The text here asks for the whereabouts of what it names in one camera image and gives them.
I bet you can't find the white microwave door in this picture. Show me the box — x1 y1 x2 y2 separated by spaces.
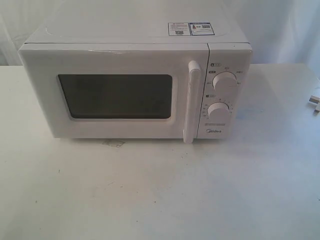
19 43 209 143

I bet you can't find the white microwave oven body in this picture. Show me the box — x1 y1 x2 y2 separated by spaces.
23 10 253 140

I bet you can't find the lower white timer knob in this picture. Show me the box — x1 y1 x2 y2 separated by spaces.
200 102 223 119

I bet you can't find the upper white control knob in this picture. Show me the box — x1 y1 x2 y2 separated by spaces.
212 71 238 92

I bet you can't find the blue bordered warning sticker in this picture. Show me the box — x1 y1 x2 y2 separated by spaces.
168 22 215 36

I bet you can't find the wooden puzzle piece far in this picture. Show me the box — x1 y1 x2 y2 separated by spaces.
309 95 320 104

